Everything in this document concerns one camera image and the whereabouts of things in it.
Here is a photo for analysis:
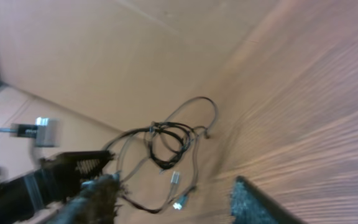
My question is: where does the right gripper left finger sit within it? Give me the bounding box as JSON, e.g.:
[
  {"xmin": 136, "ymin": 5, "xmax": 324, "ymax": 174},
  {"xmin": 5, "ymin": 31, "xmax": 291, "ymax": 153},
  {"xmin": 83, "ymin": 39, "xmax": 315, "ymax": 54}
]
[{"xmin": 47, "ymin": 172, "xmax": 121, "ymax": 224}]

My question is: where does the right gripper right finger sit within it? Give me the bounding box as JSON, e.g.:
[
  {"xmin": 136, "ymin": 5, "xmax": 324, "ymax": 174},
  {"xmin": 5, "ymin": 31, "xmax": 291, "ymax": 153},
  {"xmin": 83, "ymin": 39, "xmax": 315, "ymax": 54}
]
[{"xmin": 230, "ymin": 176, "xmax": 305, "ymax": 224}]

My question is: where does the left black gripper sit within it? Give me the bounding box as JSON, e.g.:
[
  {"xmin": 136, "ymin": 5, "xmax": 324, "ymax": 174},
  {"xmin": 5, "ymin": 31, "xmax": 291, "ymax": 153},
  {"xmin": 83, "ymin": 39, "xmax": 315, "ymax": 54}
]
[{"xmin": 0, "ymin": 151, "xmax": 115, "ymax": 223}]

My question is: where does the black USB-C cable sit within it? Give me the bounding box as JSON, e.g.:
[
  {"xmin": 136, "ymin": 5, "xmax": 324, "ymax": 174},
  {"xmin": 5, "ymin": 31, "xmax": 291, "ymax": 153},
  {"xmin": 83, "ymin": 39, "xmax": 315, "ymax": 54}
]
[{"xmin": 116, "ymin": 96, "xmax": 219, "ymax": 211}]

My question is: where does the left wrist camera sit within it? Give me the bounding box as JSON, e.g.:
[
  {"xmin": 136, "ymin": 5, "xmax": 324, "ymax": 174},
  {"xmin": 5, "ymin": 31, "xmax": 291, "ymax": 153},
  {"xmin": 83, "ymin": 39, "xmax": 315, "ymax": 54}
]
[{"xmin": 11, "ymin": 117, "xmax": 60, "ymax": 147}]

